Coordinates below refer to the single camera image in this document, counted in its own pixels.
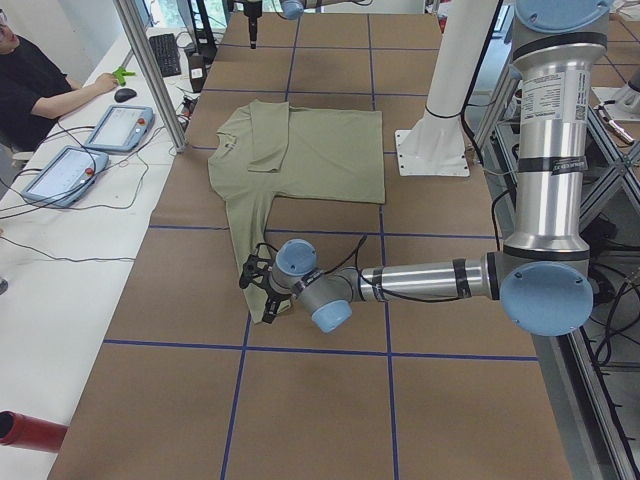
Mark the aluminium frame post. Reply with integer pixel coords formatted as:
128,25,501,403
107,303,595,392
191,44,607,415
113,0,187,153

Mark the green plastic tool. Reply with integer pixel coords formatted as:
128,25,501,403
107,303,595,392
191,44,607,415
112,66,135,87

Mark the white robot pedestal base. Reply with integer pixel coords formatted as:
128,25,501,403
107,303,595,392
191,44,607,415
395,0,501,177

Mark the black keyboard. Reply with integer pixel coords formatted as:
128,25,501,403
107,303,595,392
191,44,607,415
148,33,181,77

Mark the aluminium frame cabinet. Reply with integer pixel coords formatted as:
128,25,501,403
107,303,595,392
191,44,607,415
474,59,640,480

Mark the red cylinder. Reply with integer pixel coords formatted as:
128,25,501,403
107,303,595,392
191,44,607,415
1,411,68,453

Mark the far blue teach pendant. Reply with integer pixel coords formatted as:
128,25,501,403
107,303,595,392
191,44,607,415
84,104,155,153

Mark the black computer mouse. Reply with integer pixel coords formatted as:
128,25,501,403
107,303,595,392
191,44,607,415
114,88,137,103

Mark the sage green long-sleeve shirt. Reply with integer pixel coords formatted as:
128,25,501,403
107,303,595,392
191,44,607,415
207,99,387,326

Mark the blue teach pendant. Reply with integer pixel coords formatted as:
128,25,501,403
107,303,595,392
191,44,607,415
84,104,155,153
20,146,109,208

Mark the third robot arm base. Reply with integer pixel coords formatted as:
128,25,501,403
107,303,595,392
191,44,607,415
592,70,639,146

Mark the black cable on table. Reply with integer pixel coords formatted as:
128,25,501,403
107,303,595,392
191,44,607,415
0,114,151,263

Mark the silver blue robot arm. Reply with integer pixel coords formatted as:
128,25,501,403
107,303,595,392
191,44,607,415
261,1,610,336
240,0,347,49

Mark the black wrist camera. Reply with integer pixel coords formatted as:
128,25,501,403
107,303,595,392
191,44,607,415
239,242,279,291

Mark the near blue teach pendant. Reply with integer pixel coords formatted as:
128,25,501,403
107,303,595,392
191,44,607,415
20,146,109,208

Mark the person in black shirt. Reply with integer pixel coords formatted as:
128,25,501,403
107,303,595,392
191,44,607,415
1,14,118,152

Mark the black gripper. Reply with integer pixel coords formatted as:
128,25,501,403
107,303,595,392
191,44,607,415
244,0,262,49
261,284,292,324

